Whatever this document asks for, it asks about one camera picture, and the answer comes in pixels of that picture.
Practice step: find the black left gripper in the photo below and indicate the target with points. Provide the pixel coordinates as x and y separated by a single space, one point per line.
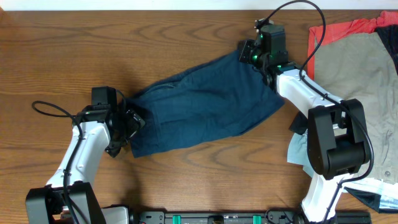
123 130

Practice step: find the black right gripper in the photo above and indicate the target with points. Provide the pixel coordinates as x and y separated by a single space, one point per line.
247 50

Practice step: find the dark blue denim shorts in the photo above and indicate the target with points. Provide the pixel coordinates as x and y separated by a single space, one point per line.
215 100

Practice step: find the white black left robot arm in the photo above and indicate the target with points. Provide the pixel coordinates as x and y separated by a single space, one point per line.
68 196

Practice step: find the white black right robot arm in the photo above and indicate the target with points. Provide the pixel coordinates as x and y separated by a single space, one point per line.
339 148

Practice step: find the red orange t-shirt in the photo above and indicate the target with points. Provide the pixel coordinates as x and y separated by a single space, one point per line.
338 31

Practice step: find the black garment with printed label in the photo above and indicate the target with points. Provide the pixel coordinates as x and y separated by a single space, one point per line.
300 124

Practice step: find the khaki grey shorts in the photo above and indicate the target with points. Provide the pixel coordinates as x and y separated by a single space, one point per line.
360 67

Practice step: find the light blue garment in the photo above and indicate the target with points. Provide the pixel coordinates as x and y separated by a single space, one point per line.
297 152

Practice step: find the black lace garment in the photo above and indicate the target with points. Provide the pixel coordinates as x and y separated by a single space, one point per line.
389 37

